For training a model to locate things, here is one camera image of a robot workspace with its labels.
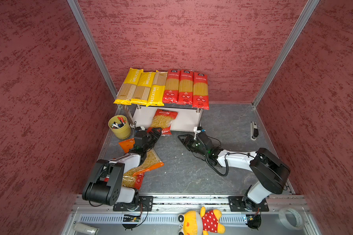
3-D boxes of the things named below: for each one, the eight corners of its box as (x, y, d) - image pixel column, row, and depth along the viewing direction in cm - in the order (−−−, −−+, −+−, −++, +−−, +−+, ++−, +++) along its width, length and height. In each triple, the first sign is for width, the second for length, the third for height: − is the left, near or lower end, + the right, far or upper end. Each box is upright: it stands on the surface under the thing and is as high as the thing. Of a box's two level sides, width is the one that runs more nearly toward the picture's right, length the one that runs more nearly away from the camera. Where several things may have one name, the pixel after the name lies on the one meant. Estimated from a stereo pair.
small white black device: (250, 139, 102) (253, 136, 98) (250, 125, 110) (253, 121, 107) (255, 141, 101) (258, 137, 97) (255, 126, 110) (258, 122, 106)
